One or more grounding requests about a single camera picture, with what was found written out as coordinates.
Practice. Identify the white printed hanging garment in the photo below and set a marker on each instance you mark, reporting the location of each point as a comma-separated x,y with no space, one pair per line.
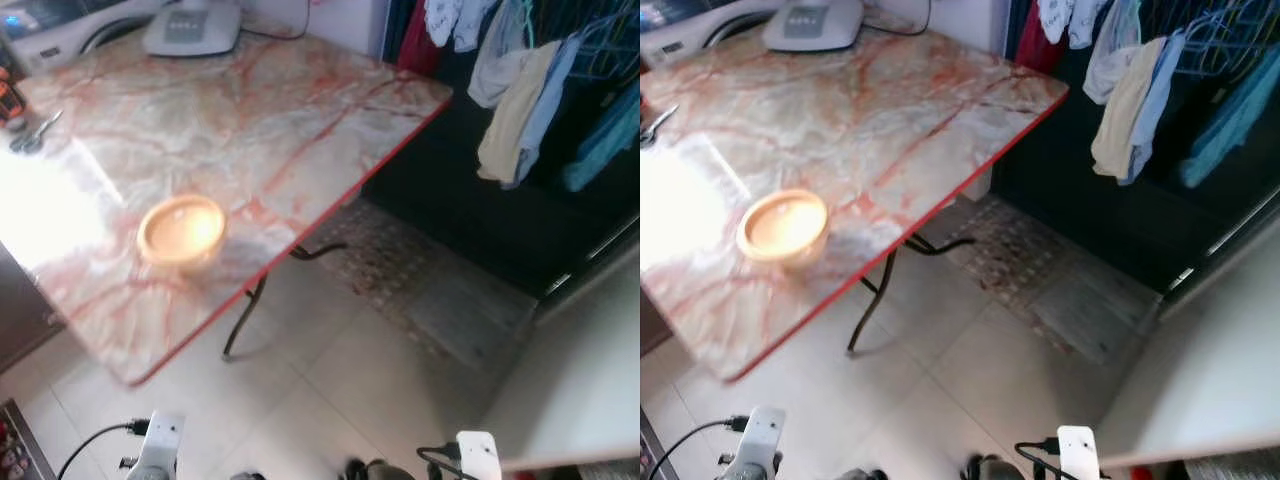
1070,20
455,20

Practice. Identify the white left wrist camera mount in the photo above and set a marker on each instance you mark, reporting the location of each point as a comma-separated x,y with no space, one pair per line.
762,435
163,440

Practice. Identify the teal hanging cloth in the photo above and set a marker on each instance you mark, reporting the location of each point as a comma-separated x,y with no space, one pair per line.
1225,140
600,150

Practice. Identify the metal scissors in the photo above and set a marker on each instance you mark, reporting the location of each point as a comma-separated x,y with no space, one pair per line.
35,133
660,125

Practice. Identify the white grey countertop appliance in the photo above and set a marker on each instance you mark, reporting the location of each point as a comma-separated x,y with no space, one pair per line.
192,25
812,22

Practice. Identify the red hanging cloth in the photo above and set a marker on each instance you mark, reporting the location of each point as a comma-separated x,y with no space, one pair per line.
1035,45
415,45

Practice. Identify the dark floor rack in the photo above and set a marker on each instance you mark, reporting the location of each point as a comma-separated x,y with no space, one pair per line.
20,445

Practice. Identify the orange black tool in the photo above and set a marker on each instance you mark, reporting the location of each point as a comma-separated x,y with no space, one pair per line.
10,100

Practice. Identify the light blue hanging cloth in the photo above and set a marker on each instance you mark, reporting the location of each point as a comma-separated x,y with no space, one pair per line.
1155,100
545,110

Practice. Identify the patterned pebble floor mat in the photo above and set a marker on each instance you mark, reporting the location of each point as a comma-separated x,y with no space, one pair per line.
1050,280
430,290

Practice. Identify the marble folding table red edge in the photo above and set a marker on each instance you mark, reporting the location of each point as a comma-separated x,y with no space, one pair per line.
250,150
880,150

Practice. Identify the blue plastic clothes hanger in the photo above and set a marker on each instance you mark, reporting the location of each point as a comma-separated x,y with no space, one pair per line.
1220,40
600,40

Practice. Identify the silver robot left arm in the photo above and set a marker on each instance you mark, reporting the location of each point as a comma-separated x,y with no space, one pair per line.
745,470
150,472

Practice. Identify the beige hanging cloth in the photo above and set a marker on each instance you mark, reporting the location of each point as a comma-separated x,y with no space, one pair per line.
1125,125
510,130

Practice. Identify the grey white hanging garment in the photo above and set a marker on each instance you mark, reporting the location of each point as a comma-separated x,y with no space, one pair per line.
1110,60
495,70

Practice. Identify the dark brown cabinet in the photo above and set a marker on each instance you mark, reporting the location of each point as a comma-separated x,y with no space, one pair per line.
650,320
25,310

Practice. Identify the tan round bowl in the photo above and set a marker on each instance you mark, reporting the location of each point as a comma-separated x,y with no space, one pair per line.
785,228
182,232

